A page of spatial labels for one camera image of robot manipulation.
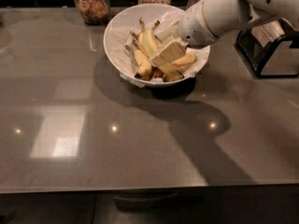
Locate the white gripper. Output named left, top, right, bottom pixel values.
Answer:
left=149, top=0, right=218, bottom=67

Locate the long front banana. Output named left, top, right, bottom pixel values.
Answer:
left=135, top=19, right=183, bottom=82

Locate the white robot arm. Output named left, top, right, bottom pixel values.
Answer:
left=150, top=0, right=299, bottom=59

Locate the right lower banana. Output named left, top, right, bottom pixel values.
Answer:
left=172, top=53, right=197, bottom=69

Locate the white paper bowl liner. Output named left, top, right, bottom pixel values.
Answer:
left=103, top=4, right=210, bottom=88

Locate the white bowl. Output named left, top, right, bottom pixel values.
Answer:
left=104, top=4, right=210, bottom=88

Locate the small left banana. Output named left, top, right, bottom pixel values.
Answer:
left=125, top=45, right=153, bottom=80

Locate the glass jar with nuts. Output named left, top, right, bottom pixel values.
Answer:
left=74, top=0, right=110, bottom=25

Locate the black wire napkin holder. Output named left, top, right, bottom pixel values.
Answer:
left=235, top=20, right=299, bottom=78

